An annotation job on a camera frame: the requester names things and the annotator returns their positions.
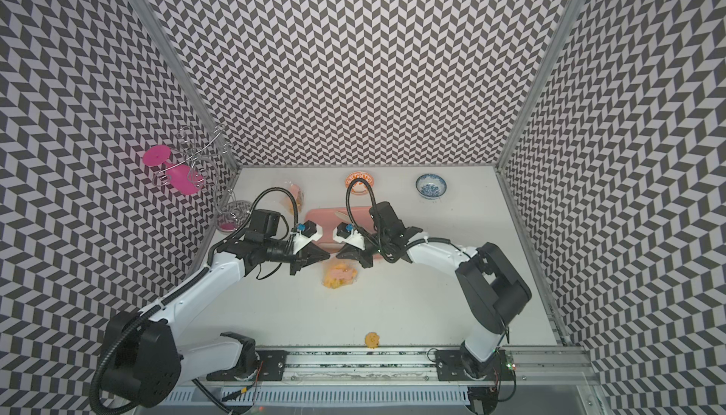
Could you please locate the orange patterned small bowl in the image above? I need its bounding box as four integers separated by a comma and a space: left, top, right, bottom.
344, 171, 374, 196

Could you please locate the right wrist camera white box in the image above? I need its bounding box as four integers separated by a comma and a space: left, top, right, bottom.
333, 222, 365, 250

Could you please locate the round glass dish pink item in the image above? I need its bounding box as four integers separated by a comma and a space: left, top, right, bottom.
217, 200, 253, 234

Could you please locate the pink plastic tray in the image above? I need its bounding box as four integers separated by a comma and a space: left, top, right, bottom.
304, 207, 375, 254

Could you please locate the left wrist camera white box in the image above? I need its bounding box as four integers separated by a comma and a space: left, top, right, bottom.
292, 220, 323, 254

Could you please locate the clear resealable bag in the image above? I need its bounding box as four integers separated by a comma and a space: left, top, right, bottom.
281, 181, 304, 215
323, 263, 357, 290

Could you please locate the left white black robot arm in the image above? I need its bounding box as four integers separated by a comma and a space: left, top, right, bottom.
88, 206, 330, 414

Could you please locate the wire rack with pink discs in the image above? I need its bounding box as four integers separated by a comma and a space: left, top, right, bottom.
142, 125, 231, 201

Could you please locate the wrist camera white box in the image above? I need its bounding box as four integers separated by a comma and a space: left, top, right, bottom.
333, 222, 365, 250
292, 220, 323, 254

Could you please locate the aluminium front rail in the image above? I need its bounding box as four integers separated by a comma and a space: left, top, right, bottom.
121, 345, 602, 388

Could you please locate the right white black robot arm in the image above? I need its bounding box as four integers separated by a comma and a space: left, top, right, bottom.
333, 177, 532, 380

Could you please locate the blue patterned small bowl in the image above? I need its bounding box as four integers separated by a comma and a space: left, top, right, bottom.
415, 173, 447, 200

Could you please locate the round cracker cookie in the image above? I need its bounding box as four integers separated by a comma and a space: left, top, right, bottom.
364, 332, 380, 349

